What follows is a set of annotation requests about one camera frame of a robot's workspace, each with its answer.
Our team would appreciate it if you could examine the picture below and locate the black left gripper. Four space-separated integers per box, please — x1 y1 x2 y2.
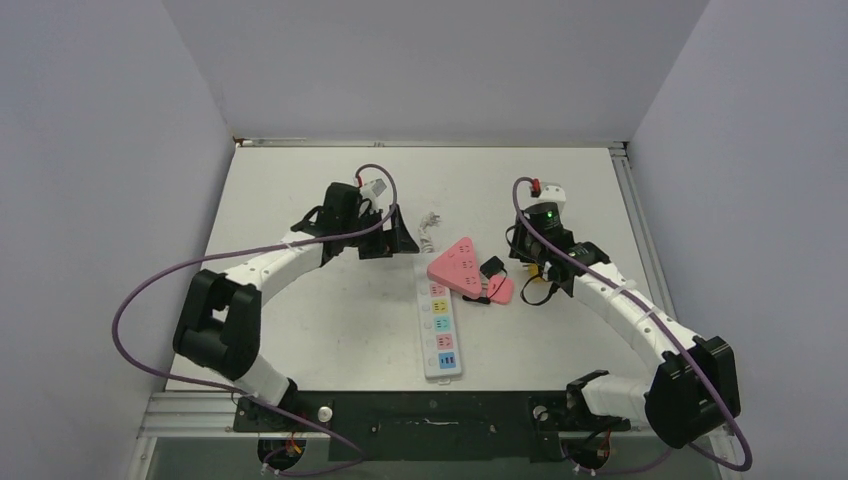
341 205 417 260

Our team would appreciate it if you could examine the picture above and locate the yellow cube socket adapter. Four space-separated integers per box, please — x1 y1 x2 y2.
525 264 541 283

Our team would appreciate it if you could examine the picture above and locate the pink triangular socket adapter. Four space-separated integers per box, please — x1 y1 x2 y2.
426 237 483 299

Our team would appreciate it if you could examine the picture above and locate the black power adapter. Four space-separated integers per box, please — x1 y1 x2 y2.
480 256 505 279

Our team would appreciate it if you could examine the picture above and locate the white power strip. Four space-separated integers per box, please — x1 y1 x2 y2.
413 254 463 385

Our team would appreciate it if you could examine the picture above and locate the pink square plug adapter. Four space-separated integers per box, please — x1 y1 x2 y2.
486 274 515 305

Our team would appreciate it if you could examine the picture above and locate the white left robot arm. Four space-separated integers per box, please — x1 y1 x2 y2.
172 179 420 430

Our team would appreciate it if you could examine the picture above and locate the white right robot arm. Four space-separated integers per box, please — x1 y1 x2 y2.
509 202 741 449

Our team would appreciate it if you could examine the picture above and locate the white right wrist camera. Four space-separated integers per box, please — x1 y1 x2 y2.
536 183 567 210

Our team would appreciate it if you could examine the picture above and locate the thin black adapter cable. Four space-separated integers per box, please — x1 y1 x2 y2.
460 274 508 306

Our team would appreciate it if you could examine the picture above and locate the aluminium frame rail right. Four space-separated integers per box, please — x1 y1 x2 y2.
608 146 733 439

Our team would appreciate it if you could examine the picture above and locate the aluminium frame rail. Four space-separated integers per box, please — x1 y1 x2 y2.
233 137 627 150
608 146 733 439

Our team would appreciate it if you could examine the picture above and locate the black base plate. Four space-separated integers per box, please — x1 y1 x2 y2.
231 389 631 465

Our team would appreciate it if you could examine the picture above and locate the aluminium frame rail back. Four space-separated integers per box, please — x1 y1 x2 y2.
233 137 627 150

